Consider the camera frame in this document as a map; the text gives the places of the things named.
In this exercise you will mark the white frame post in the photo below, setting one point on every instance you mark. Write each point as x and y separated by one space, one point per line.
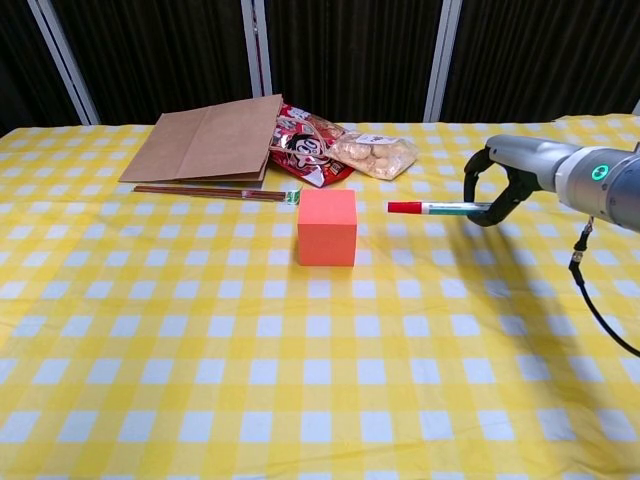
441 60
65 65
254 50
636 107

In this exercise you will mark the clear bag of cookies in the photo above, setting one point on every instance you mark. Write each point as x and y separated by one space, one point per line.
377 155

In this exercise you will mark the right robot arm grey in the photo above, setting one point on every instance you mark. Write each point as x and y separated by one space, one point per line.
617 192

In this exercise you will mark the brown chopsticks with green tag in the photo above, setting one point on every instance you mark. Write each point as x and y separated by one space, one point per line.
200 191

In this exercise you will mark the red capped white marker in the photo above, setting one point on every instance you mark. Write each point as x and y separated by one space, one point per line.
430 208

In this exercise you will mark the yellow white checkered tablecloth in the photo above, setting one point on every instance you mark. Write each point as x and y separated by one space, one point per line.
300 360

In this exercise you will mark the red snack bag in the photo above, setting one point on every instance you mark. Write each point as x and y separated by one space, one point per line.
310 155

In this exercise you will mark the orange cube block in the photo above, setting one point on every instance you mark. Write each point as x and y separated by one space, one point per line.
327 230

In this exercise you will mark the brown paper bag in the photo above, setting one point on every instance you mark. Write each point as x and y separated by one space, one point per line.
200 135

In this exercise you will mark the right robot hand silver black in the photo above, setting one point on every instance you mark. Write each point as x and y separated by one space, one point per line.
525 157

